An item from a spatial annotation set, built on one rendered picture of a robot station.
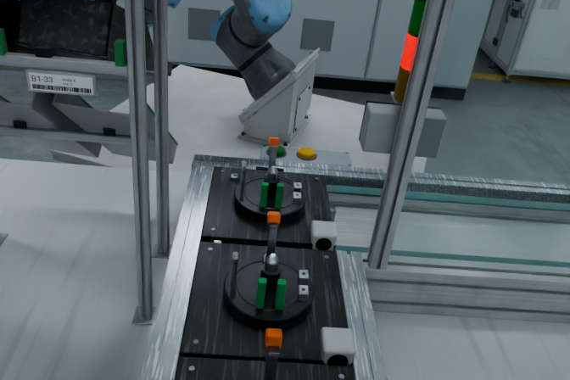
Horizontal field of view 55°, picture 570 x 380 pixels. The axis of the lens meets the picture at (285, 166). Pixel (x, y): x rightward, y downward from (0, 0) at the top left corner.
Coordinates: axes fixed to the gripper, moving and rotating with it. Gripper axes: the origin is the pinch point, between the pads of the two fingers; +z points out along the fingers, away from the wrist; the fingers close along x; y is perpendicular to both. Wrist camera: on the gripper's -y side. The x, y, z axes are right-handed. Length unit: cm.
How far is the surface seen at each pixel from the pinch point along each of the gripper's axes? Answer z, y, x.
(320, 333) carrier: 45, 24, -54
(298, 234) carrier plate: 23, 30, -47
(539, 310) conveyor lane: 24, 42, -92
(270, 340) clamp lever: 53, 12, -49
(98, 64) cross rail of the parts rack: 30.7, -9.9, -23.4
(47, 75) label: 32.6, -9.0, -17.0
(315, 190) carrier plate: 8, 34, -49
